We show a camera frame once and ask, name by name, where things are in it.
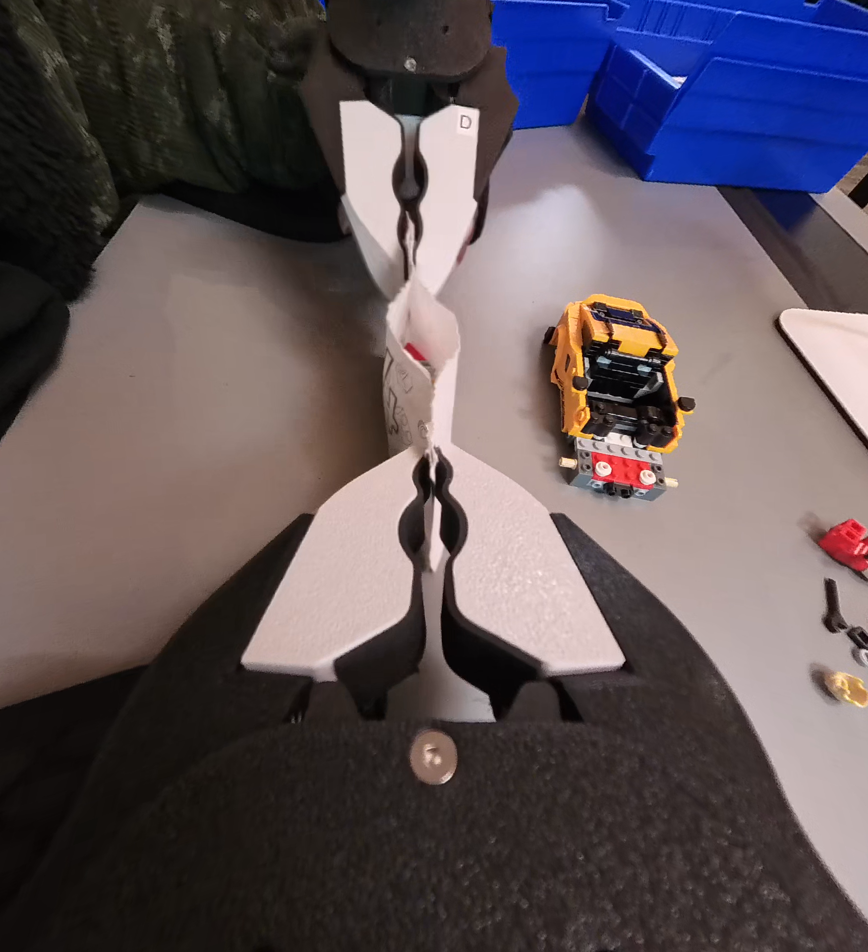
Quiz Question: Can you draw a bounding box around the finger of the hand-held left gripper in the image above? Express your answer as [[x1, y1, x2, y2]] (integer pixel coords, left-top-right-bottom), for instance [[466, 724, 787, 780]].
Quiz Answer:
[[406, 103, 496, 297], [339, 99, 412, 300]]

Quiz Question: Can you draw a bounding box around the red lego assembly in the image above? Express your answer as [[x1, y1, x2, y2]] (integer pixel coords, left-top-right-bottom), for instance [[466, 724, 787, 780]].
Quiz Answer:
[[816, 518, 868, 585]]

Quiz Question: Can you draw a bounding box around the yellow lego car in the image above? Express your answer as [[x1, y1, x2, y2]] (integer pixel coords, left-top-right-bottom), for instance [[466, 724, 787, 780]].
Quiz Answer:
[[544, 295, 696, 508]]

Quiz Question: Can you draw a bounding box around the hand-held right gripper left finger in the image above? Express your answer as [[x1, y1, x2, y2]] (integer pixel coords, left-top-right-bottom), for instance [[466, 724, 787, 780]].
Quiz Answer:
[[241, 445, 435, 681]]

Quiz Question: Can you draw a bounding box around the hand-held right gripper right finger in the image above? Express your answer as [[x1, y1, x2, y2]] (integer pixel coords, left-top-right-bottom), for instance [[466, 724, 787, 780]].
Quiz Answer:
[[432, 443, 627, 679]]

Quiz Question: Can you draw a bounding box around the white rounded mat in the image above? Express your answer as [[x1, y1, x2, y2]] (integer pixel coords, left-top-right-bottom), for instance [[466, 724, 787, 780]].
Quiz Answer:
[[777, 307, 868, 495]]

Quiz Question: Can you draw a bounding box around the small white printed paper bag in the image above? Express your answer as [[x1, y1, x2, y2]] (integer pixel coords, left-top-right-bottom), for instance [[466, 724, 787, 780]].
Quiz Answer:
[[383, 279, 463, 574]]

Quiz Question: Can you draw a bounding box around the person's left forearm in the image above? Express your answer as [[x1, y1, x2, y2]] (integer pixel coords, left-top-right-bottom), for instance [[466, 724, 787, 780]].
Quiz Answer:
[[0, 0, 331, 217]]

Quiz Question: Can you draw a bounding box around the stack of blue storage bins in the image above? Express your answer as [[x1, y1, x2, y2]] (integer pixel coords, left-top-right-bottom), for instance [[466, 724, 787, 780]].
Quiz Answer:
[[586, 0, 868, 196]]

